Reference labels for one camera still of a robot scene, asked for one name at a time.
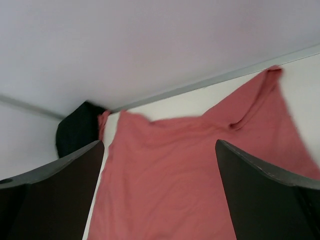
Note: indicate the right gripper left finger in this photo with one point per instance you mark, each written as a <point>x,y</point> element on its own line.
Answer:
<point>53,201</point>

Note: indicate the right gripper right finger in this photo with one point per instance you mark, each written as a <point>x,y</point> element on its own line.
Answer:
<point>267,202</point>

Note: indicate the red t shirt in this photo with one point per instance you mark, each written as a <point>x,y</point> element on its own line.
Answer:
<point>161,180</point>
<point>102,121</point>

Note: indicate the folded black t shirt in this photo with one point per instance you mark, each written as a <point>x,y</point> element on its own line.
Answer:
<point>78,129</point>

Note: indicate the folded red t shirt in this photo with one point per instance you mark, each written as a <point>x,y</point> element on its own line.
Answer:
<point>102,121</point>

